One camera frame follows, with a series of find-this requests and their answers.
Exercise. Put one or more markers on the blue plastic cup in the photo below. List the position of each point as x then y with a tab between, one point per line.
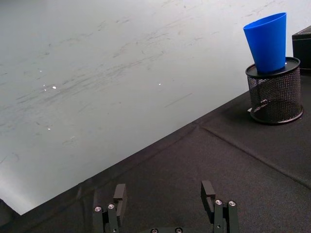
267	43

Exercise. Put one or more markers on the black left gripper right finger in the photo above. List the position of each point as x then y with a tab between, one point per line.
218	213

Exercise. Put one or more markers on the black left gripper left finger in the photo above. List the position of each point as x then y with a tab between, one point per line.
120	197

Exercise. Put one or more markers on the black table cloth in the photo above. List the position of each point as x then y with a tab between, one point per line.
194	174

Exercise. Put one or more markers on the black box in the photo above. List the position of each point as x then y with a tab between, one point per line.
302	42

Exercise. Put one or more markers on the black mesh pen holder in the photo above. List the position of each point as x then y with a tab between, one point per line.
275	94

